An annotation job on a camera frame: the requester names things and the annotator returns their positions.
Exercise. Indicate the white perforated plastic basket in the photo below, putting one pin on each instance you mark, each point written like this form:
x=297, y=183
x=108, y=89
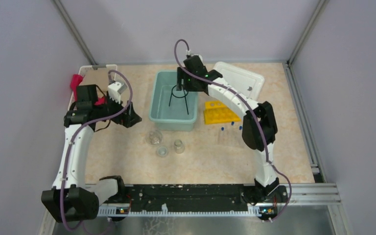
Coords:
x=83, y=70

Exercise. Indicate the beige cloth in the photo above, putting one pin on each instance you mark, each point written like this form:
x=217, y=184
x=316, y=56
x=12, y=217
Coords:
x=96, y=77

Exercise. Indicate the clear glass flask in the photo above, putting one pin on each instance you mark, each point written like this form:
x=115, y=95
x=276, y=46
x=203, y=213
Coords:
x=154, y=137

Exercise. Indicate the small clear glass dish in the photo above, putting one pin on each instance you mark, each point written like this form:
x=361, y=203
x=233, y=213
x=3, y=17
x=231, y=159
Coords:
x=162, y=151

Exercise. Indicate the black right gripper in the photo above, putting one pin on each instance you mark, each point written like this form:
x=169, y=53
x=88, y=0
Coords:
x=181, y=76

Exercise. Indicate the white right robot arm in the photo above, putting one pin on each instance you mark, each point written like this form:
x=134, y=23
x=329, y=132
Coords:
x=259, y=127

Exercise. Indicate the teal plastic bin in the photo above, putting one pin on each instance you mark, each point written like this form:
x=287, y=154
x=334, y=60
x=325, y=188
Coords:
x=173, y=118

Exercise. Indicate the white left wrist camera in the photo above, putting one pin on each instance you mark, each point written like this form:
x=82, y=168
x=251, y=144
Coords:
x=115, y=90

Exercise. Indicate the white plastic tray lid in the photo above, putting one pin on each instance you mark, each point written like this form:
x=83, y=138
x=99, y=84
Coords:
x=247, y=82

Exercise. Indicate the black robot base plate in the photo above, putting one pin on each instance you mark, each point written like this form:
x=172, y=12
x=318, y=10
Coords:
x=193, y=198

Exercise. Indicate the yellow test tube rack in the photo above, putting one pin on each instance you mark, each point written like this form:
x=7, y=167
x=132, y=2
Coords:
x=216, y=112

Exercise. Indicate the clear glass beaker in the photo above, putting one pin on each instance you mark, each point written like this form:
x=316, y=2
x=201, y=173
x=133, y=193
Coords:
x=178, y=146

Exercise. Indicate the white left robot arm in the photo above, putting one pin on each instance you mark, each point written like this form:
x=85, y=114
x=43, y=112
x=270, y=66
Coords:
x=68, y=200

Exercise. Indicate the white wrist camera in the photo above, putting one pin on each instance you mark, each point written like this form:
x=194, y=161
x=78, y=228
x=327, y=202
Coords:
x=115, y=90
x=190, y=54

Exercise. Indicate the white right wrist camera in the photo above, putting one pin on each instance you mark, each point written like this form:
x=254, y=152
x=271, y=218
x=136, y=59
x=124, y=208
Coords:
x=190, y=54

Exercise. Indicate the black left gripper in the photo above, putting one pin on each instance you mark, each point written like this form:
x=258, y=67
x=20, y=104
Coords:
x=128, y=118

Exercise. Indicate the pink cloth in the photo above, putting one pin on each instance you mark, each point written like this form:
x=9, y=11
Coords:
x=77, y=80

